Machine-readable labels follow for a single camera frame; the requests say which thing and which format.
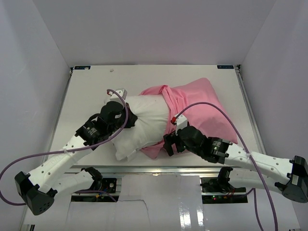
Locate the left blue table label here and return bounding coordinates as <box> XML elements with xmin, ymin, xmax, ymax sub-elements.
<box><xmin>74</xmin><ymin>65</ymin><xmax>91</xmax><ymax>70</ymax></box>

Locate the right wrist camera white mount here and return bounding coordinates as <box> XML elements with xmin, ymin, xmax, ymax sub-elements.
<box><xmin>171</xmin><ymin>114</ymin><xmax>189</xmax><ymax>135</ymax></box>

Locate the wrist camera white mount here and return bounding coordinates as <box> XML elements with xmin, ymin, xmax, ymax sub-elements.
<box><xmin>171</xmin><ymin>114</ymin><xmax>189</xmax><ymax>135</ymax></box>
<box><xmin>107</xmin><ymin>88</ymin><xmax>127</xmax><ymax>102</ymax></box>

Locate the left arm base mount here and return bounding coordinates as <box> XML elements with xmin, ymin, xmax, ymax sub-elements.
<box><xmin>75</xmin><ymin>167</ymin><xmax>118</xmax><ymax>202</ymax></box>

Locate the blue table label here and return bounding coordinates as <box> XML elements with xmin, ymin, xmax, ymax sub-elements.
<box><xmin>74</xmin><ymin>65</ymin><xmax>91</xmax><ymax>70</ymax></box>
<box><xmin>217</xmin><ymin>65</ymin><xmax>234</xmax><ymax>69</ymax></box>

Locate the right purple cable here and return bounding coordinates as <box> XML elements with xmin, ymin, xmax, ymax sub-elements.
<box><xmin>174</xmin><ymin>102</ymin><xmax>279</xmax><ymax>231</ymax></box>

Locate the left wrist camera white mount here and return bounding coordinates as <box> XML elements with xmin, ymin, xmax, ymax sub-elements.
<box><xmin>107</xmin><ymin>88</ymin><xmax>127</xmax><ymax>102</ymax></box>

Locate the purple cable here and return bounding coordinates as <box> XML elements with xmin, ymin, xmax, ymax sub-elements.
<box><xmin>174</xmin><ymin>102</ymin><xmax>279</xmax><ymax>231</ymax></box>
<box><xmin>0</xmin><ymin>89</ymin><xmax>128</xmax><ymax>205</ymax></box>

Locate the right blue table label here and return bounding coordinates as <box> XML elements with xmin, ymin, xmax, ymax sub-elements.
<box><xmin>217</xmin><ymin>65</ymin><xmax>234</xmax><ymax>69</ymax></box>

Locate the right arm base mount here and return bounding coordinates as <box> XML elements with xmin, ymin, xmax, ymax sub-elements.
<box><xmin>200</xmin><ymin>167</ymin><xmax>248</xmax><ymax>205</ymax></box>

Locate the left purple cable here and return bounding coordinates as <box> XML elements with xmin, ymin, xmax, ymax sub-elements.
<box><xmin>0</xmin><ymin>89</ymin><xmax>128</xmax><ymax>205</ymax></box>

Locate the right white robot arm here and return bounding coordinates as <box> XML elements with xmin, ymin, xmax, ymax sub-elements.
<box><xmin>163</xmin><ymin>126</ymin><xmax>308</xmax><ymax>203</ymax></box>

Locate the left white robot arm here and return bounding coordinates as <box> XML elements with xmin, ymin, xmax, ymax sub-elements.
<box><xmin>14</xmin><ymin>101</ymin><xmax>138</xmax><ymax>216</ymax></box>

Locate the white pillow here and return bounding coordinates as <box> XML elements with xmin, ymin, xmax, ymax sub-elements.
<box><xmin>111</xmin><ymin>94</ymin><xmax>170</xmax><ymax>161</ymax></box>

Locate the aluminium table front rail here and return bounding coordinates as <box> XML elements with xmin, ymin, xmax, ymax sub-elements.
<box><xmin>72</xmin><ymin>166</ymin><xmax>241</xmax><ymax>176</ymax></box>

